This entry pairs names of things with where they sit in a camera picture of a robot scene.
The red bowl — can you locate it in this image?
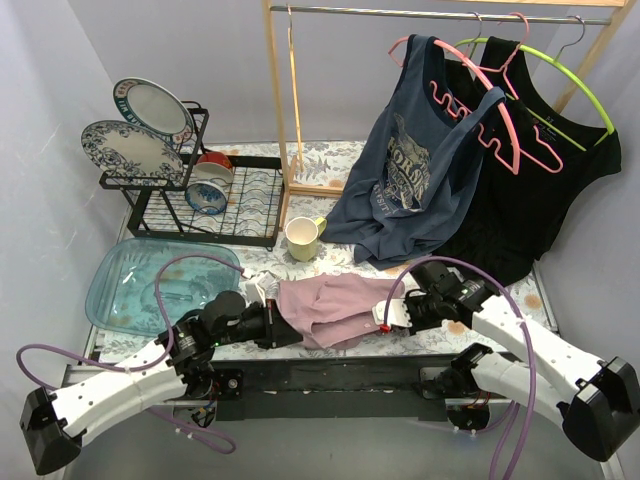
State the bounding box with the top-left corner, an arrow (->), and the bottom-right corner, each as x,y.
193,151 -> 234,185

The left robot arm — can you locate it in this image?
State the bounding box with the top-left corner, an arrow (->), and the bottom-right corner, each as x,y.
20,291 -> 303,475

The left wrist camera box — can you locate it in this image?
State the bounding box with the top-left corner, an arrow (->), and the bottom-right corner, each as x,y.
244,270 -> 280,306

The wooden clothes rack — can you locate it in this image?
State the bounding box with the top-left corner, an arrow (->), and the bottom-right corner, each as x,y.
262,1 -> 635,229

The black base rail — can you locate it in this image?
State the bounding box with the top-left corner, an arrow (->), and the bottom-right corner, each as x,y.
209,352 -> 546,421

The blue floral bowl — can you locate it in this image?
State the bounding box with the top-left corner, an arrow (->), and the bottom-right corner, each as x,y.
185,180 -> 228,215

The floral table cloth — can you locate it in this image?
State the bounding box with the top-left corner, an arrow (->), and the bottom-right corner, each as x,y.
89,139 -> 556,361

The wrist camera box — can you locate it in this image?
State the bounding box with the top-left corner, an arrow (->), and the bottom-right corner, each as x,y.
372,299 -> 412,333
244,270 -> 280,306

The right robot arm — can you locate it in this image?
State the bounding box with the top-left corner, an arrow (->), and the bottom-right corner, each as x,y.
405,257 -> 639,462

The pink tank top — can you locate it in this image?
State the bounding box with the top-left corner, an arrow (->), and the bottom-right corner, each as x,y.
277,273 -> 393,350

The pink hanger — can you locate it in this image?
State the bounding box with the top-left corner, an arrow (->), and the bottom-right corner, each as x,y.
388,12 -> 564,175

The black tank top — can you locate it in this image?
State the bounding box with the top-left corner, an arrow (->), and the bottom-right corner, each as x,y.
436,37 -> 621,285

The black dish rack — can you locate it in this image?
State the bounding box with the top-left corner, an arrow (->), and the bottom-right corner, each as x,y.
99,101 -> 284,250

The green rimmed plate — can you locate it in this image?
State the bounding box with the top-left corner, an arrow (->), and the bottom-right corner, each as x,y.
112,77 -> 195,145

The yellow hanger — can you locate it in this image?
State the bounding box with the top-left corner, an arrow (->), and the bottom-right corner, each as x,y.
286,4 -> 305,172

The green hanger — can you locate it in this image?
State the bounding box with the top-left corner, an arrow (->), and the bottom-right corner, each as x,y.
454,12 -> 615,151

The blue floral plate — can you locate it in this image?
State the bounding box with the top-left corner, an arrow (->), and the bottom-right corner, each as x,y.
81,120 -> 184,186

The blue printed tank top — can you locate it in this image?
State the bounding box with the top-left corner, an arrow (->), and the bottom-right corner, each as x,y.
320,35 -> 505,270

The yellow green mug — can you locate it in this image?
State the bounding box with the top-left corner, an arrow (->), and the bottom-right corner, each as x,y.
284,217 -> 327,262

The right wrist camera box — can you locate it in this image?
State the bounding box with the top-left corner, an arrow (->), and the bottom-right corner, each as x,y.
372,299 -> 412,333

